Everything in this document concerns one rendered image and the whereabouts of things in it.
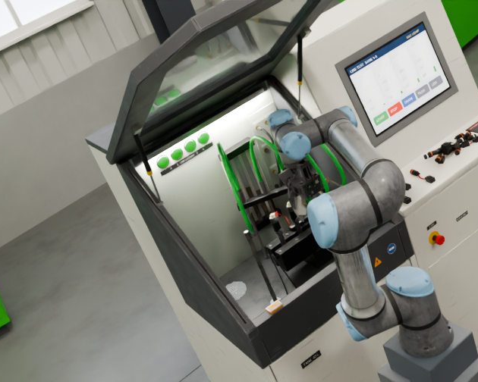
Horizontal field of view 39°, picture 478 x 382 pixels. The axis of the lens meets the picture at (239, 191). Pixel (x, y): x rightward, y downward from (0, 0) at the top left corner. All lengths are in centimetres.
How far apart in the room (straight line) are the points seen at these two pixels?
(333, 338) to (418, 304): 60
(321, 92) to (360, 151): 84
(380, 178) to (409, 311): 46
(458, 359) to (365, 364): 62
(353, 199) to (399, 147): 118
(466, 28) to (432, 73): 352
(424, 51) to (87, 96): 395
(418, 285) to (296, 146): 49
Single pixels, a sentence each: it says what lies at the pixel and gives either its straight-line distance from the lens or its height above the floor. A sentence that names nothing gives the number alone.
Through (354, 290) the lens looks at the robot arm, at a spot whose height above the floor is 122.
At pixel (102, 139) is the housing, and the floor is 150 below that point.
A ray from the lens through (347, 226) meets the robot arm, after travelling 154.
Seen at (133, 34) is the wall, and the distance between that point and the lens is 636.
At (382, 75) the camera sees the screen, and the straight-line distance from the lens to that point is 267.
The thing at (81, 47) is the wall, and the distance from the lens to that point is 618.
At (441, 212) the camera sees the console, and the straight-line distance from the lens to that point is 259.
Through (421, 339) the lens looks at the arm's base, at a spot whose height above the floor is 96.
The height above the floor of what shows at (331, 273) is 94.
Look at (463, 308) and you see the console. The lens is 285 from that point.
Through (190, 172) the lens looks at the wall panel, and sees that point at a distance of 254.
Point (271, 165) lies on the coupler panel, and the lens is 271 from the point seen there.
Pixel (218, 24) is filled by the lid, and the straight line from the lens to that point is 163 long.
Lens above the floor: 229
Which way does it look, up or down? 26 degrees down
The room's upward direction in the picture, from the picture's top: 23 degrees counter-clockwise
